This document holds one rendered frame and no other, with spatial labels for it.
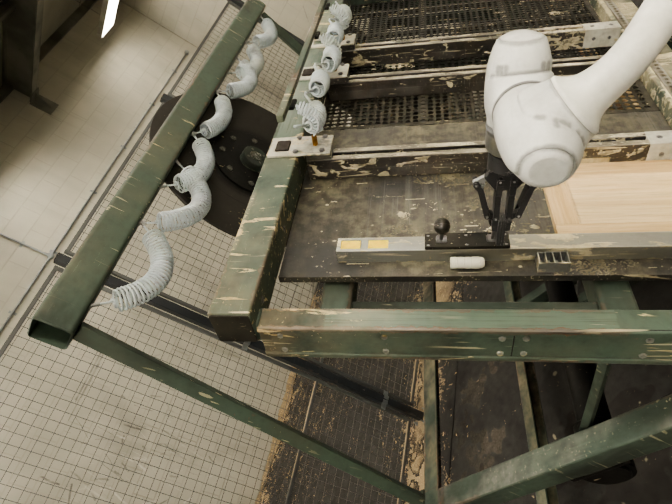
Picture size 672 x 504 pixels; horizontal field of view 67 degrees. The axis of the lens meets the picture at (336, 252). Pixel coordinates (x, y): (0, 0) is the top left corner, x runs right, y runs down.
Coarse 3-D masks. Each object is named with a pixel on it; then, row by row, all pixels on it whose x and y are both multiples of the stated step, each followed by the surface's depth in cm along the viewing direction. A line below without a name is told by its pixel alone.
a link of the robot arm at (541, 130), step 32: (640, 32) 67; (608, 64) 68; (640, 64) 67; (512, 96) 77; (544, 96) 71; (576, 96) 69; (608, 96) 69; (512, 128) 73; (544, 128) 69; (576, 128) 70; (512, 160) 72; (544, 160) 69; (576, 160) 69
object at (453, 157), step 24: (312, 120) 147; (312, 144) 154; (432, 144) 151; (456, 144) 150; (480, 144) 148; (600, 144) 140; (624, 144) 139; (648, 144) 138; (312, 168) 156; (336, 168) 155; (360, 168) 154; (384, 168) 153; (408, 168) 152; (432, 168) 151; (456, 168) 150; (480, 168) 149
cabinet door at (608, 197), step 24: (600, 168) 141; (624, 168) 140; (648, 168) 138; (552, 192) 137; (576, 192) 136; (600, 192) 135; (624, 192) 133; (648, 192) 132; (552, 216) 131; (576, 216) 129; (600, 216) 128; (624, 216) 127; (648, 216) 126
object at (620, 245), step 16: (352, 240) 131; (368, 240) 130; (400, 240) 128; (416, 240) 128; (512, 240) 123; (528, 240) 122; (544, 240) 122; (560, 240) 121; (576, 240) 120; (592, 240) 120; (608, 240) 119; (624, 240) 118; (640, 240) 118; (656, 240) 117; (352, 256) 129; (368, 256) 129; (384, 256) 128; (400, 256) 127; (416, 256) 127; (432, 256) 126; (448, 256) 125; (464, 256) 125; (480, 256) 124; (496, 256) 124; (512, 256) 123; (528, 256) 122; (576, 256) 121; (592, 256) 120; (608, 256) 119; (624, 256) 119; (640, 256) 118; (656, 256) 118
